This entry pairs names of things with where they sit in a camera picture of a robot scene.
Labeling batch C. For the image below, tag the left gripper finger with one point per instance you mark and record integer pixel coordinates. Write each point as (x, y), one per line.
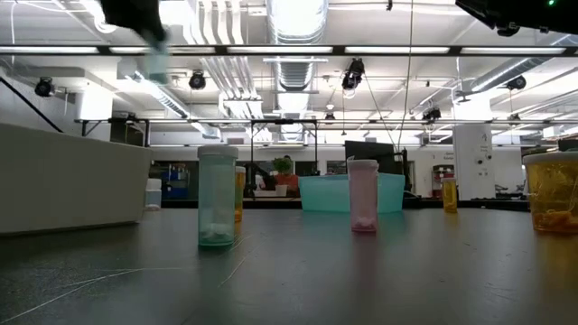
(155, 31)

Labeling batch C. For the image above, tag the translucent teal pill bottle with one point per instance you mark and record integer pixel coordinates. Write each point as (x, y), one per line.
(158, 63)
(217, 194)

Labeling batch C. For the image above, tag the small orange pill bottle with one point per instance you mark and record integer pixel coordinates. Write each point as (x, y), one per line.
(241, 194)
(450, 196)

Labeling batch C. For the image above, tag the translucent pink pill bottle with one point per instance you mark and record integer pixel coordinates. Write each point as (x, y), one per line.
(363, 194)

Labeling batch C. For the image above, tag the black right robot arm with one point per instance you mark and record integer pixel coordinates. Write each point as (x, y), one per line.
(519, 13)

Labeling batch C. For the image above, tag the white plastic bin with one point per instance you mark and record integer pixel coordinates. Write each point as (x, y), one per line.
(68, 180)

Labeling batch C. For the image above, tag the teal plastic bin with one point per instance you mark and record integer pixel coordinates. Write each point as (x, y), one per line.
(325, 194)

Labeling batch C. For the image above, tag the large orange pill bottle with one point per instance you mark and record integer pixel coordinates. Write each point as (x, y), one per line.
(553, 194)

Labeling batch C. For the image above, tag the black ceiling spotlight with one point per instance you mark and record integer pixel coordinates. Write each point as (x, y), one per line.
(197, 80)
(44, 86)
(353, 74)
(432, 114)
(516, 82)

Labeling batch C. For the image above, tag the black slanted rod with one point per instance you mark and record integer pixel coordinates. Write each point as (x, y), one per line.
(31, 105)

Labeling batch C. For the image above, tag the blue storage bins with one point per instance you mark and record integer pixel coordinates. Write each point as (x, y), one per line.
(174, 193)

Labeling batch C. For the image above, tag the green potted plant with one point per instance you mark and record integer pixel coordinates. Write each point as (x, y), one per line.
(282, 164)

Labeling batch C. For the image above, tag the black monitor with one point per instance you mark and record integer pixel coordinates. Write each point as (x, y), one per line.
(370, 153)

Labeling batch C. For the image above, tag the red cabinet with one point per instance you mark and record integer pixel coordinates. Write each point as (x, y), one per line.
(438, 180)

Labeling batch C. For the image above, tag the white square pillar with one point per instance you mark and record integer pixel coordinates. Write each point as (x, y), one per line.
(474, 149)

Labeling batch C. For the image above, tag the black shelf frame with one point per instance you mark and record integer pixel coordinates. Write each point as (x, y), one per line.
(128, 133)

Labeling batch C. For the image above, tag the silver ceiling duct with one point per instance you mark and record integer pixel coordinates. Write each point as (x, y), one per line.
(295, 22)

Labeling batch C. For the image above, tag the black aluminium table frame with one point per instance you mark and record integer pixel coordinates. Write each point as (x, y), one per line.
(271, 204)

